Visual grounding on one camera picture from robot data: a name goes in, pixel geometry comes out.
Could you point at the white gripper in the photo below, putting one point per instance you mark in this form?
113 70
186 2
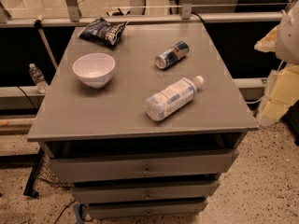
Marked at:
289 36

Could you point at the red bull can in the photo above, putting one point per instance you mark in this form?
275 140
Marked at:
172 56

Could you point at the white bowl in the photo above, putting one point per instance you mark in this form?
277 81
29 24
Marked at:
95 69

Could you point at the plastic bottle with white label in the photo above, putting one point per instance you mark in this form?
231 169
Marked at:
164 103

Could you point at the grey drawer cabinet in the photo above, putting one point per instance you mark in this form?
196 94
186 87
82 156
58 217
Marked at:
76 121

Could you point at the blue chip bag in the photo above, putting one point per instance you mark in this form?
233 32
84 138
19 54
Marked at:
103 32

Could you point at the grey metal railing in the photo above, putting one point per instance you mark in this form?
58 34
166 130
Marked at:
23 13

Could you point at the top grey drawer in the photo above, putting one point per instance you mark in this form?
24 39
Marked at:
124 168

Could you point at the grey drawer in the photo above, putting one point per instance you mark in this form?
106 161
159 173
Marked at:
124 168
147 209
162 191

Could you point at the bottom grey drawer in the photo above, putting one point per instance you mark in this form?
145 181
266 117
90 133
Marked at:
147 209

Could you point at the middle grey drawer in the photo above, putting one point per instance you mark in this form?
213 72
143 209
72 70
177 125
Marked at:
162 191

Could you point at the small water bottle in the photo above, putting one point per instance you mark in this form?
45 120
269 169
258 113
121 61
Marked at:
38 78

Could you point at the wooden stick with black tape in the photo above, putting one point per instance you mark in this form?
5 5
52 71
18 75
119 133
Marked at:
38 26

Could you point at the black metal bracket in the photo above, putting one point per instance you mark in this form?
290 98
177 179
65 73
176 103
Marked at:
29 190

